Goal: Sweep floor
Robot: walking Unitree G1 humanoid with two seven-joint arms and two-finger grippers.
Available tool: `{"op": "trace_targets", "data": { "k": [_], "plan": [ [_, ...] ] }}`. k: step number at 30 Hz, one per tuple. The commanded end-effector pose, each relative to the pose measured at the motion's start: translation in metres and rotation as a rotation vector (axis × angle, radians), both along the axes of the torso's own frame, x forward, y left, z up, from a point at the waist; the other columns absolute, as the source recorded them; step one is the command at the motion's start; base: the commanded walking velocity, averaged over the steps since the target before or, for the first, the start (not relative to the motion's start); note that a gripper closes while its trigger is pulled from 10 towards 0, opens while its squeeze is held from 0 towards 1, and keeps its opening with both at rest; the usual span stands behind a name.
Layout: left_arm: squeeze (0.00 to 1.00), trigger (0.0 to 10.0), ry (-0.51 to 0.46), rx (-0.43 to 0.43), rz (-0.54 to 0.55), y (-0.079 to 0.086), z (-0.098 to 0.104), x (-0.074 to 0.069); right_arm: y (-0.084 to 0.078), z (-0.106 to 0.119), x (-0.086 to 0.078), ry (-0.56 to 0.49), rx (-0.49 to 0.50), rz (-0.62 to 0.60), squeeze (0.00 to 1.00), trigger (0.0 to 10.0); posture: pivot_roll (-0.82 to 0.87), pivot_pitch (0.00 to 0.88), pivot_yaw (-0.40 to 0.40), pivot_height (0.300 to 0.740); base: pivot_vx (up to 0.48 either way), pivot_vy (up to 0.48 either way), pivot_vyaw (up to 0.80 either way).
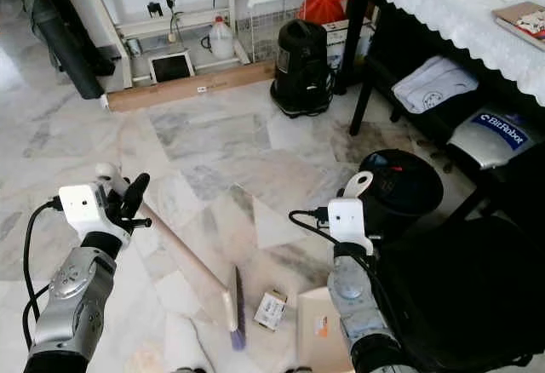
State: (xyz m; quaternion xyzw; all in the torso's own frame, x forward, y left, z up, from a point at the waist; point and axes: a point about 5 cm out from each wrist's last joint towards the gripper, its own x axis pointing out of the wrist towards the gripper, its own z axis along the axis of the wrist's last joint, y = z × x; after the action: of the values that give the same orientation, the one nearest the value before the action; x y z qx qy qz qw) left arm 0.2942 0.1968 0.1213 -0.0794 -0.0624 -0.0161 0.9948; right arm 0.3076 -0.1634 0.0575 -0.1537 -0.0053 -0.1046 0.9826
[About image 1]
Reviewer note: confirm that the white printed carton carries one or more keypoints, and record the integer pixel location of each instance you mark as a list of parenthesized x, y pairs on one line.
[(339, 45)]

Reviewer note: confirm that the black table leg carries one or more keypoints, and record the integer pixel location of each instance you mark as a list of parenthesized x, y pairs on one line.
[(345, 41)]

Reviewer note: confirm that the silver BitRobot case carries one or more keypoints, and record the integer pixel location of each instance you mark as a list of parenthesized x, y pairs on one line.
[(494, 134)]

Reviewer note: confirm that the black canister vacuum cleaner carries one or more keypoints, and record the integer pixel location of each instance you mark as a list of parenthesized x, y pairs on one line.
[(302, 66)]

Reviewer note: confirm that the long brown cardboard box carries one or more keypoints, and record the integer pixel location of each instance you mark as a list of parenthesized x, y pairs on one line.
[(192, 85)]

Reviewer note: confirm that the long black cylinder bag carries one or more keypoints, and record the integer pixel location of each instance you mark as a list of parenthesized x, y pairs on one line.
[(68, 45)]

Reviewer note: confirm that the red plastic bag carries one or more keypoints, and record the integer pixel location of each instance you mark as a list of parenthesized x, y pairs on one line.
[(324, 5)]

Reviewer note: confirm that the large black bag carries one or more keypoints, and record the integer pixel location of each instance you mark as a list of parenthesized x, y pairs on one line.
[(468, 296)]

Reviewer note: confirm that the white framed tablet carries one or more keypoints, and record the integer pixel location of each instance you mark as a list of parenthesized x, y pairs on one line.
[(171, 67)]

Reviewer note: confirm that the black round bin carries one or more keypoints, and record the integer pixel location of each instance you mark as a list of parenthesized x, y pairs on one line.
[(400, 181)]

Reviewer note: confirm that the white shelf unit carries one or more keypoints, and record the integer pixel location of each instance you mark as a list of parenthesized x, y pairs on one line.
[(145, 24)]

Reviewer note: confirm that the white plastic jug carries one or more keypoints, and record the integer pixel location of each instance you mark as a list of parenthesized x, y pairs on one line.
[(221, 41)]

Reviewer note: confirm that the small printed paper carton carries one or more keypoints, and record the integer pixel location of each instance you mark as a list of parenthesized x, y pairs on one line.
[(271, 309)]

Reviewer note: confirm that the white lace tablecloth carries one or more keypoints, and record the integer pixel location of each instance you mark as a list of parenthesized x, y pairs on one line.
[(451, 11)]

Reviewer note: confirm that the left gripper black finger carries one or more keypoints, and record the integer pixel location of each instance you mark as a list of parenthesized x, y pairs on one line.
[(116, 199), (139, 190)]

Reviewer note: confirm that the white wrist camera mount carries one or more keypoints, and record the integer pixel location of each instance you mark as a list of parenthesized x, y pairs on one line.
[(347, 220), (83, 207)]

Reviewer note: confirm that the brown covered book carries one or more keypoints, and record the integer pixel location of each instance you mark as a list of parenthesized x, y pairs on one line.
[(524, 22)]

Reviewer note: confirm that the folded white shirt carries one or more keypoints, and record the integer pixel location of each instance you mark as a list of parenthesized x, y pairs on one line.
[(434, 83)]

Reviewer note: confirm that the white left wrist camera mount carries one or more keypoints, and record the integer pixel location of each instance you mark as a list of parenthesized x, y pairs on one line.
[(83, 207)]

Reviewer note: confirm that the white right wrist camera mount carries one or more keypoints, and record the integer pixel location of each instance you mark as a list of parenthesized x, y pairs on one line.
[(347, 220)]

